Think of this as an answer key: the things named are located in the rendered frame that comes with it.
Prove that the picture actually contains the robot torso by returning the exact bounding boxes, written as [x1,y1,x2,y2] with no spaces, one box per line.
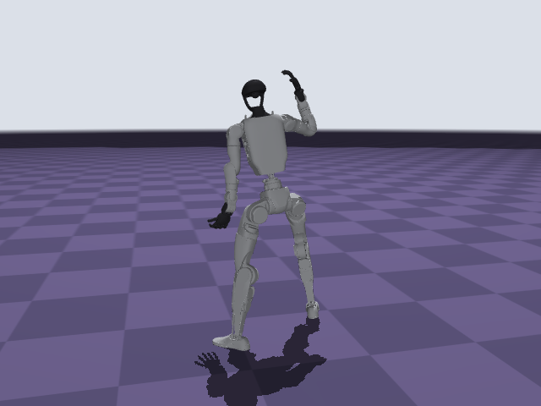
[241,111,292,215]

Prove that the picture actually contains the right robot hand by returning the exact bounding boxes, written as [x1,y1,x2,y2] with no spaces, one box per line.
[282,70,305,102]

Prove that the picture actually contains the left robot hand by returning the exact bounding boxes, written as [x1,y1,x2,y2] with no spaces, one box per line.
[207,202,232,229]

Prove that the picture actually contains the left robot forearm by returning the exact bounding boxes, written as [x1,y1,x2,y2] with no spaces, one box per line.
[224,163,239,213]

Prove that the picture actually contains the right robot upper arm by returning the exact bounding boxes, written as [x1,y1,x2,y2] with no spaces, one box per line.
[280,114,317,137]

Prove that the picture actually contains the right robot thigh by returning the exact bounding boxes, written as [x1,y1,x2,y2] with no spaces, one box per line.
[285,193,308,260]

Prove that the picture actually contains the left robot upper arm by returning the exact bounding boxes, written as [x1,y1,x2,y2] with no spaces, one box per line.
[223,122,243,176]

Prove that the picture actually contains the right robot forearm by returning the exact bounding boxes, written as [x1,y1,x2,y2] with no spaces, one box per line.
[295,93,317,132]

